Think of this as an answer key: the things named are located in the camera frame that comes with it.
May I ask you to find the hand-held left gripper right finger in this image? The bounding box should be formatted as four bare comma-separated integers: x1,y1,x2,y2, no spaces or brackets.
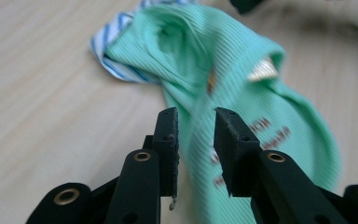
213,106,351,224

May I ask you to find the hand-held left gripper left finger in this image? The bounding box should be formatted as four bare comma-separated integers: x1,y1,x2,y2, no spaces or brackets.
103,106,181,224

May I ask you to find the mint green shirt striped collar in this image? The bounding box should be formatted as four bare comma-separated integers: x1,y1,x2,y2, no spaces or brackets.
89,0,343,224

